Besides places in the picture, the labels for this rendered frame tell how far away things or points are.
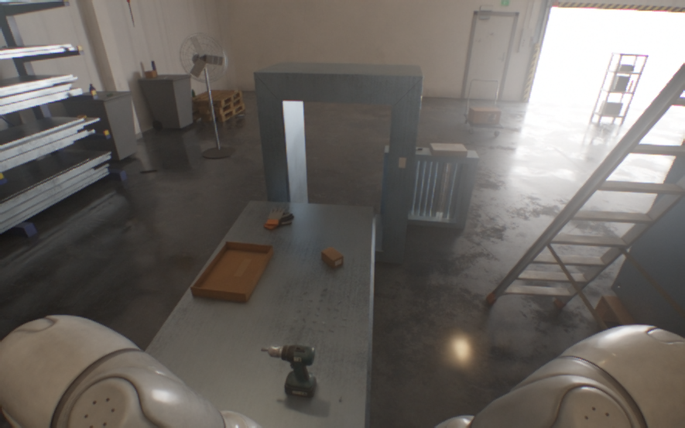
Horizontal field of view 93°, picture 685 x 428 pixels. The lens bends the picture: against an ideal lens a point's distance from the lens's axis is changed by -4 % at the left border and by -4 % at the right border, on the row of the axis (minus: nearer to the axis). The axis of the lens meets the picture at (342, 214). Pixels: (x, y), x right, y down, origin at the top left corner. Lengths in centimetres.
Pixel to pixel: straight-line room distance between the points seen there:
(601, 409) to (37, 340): 64
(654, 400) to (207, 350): 149
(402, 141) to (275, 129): 96
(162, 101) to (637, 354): 735
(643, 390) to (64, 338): 68
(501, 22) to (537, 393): 1028
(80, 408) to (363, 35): 1015
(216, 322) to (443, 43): 944
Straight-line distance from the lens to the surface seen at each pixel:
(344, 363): 155
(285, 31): 1076
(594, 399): 44
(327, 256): 198
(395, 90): 251
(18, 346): 60
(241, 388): 153
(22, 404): 56
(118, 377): 45
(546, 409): 44
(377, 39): 1030
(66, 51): 530
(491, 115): 723
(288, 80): 262
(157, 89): 744
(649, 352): 57
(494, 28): 1051
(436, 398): 229
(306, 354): 129
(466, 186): 354
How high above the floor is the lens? 189
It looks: 30 degrees down
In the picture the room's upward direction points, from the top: straight up
